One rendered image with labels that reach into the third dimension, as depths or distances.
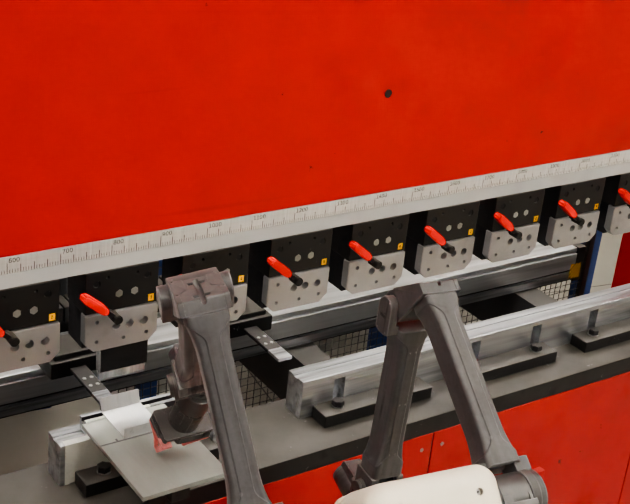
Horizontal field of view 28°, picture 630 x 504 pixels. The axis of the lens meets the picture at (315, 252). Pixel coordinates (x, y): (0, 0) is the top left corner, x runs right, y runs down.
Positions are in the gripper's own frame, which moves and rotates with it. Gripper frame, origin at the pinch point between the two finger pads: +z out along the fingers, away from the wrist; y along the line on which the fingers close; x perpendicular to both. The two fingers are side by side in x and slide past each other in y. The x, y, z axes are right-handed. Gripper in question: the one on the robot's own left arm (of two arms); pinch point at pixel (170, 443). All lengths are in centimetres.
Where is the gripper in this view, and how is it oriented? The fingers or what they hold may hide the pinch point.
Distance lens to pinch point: 240.6
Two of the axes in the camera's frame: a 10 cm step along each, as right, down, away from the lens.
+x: 4.3, 7.9, -4.4
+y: -8.3, 1.5, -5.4
